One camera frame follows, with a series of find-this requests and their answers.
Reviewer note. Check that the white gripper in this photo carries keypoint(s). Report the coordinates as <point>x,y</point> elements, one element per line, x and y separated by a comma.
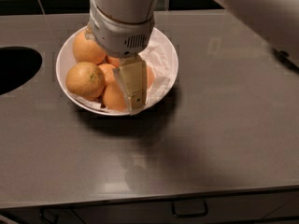
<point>120,38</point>

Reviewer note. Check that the large orange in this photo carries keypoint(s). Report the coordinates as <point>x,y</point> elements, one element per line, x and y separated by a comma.
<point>85,80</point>

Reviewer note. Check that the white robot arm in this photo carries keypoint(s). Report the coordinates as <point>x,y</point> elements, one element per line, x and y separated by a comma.
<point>275,21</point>

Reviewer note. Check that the white ceramic bowl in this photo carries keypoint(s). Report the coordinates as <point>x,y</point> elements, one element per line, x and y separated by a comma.
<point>160,55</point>

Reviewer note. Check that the orange right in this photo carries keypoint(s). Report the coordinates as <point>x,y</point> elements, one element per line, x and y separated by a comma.
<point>150,77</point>

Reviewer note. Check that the orange top centre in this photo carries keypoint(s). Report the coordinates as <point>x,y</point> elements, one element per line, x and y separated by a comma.
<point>113,61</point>

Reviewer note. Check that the small orange centre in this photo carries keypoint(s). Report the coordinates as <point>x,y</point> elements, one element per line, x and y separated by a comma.
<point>107,69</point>

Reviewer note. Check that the orange front centre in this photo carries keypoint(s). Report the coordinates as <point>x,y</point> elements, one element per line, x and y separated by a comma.
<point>113,97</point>

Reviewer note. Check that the white paper napkin liner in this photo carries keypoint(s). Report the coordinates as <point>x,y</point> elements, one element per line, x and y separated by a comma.
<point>161,74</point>

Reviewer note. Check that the orange top left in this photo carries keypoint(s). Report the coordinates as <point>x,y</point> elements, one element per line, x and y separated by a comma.
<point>87,50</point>

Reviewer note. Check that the dark sink opening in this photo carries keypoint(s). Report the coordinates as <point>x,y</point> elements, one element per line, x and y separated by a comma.
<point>17,66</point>

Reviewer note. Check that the centre drawer handle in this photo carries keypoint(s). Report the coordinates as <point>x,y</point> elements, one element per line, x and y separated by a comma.
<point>189,209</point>

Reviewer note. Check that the drawer handle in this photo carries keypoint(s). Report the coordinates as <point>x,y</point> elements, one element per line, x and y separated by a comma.
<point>47,218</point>
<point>189,209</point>

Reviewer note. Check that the left drawer handle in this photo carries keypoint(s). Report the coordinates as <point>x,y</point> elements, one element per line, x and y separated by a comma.
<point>47,218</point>

